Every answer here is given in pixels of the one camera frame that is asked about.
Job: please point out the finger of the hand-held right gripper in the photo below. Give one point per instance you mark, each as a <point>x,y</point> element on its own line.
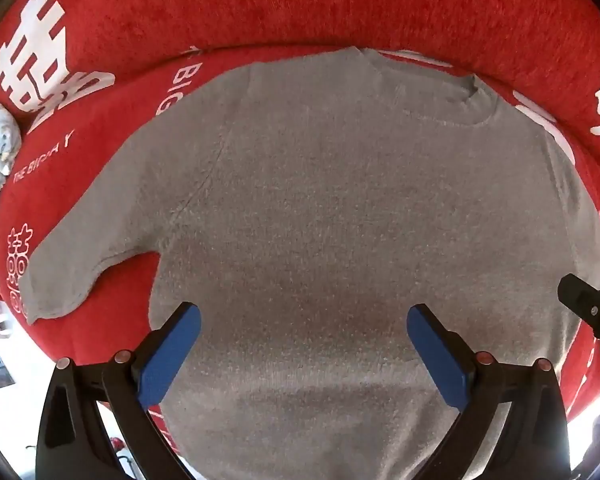
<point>587,305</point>

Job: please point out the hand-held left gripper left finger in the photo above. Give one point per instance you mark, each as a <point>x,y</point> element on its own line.
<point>169,355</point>

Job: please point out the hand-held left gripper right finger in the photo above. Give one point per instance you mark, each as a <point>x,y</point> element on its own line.
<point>437,355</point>

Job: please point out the red printed sofa cover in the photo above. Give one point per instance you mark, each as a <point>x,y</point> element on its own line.
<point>280,5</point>

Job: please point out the grey knit sweater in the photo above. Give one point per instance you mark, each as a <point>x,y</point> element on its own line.
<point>340,210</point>

